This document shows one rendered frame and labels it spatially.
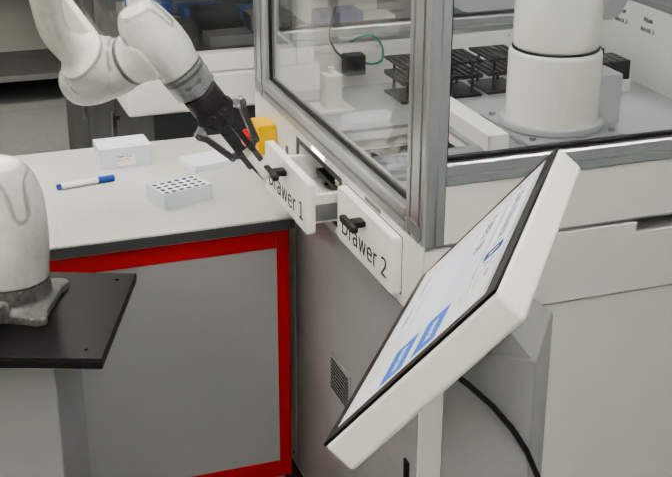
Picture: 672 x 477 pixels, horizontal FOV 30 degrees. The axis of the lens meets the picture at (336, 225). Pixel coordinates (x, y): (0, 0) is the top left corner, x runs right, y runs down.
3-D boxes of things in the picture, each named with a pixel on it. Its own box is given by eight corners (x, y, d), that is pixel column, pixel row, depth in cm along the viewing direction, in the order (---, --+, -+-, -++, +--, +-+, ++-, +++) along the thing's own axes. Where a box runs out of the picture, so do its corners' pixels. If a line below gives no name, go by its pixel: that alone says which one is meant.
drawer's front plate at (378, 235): (391, 295, 225) (393, 239, 221) (337, 236, 250) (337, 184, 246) (400, 294, 225) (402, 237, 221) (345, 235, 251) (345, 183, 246)
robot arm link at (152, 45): (207, 43, 246) (157, 67, 252) (159, -20, 238) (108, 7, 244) (193, 74, 238) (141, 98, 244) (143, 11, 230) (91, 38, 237)
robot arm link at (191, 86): (204, 59, 241) (222, 82, 243) (193, 48, 248) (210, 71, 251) (167, 89, 240) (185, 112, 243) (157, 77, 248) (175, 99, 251)
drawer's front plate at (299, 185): (307, 235, 251) (307, 183, 246) (265, 187, 276) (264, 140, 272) (315, 234, 251) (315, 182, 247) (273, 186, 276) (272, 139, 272)
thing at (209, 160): (194, 173, 301) (194, 166, 301) (178, 163, 308) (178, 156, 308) (241, 163, 308) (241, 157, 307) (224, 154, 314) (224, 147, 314)
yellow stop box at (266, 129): (255, 156, 289) (255, 126, 286) (247, 147, 295) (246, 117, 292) (276, 154, 290) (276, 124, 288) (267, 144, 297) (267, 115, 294)
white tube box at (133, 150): (100, 170, 303) (99, 149, 301) (93, 159, 311) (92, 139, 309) (152, 164, 307) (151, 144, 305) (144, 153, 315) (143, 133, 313)
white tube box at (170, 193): (164, 210, 279) (163, 194, 277) (146, 199, 285) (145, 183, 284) (212, 198, 286) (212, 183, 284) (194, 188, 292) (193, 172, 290)
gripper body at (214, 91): (185, 109, 244) (213, 143, 248) (219, 81, 244) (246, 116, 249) (176, 98, 250) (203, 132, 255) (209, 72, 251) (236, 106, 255)
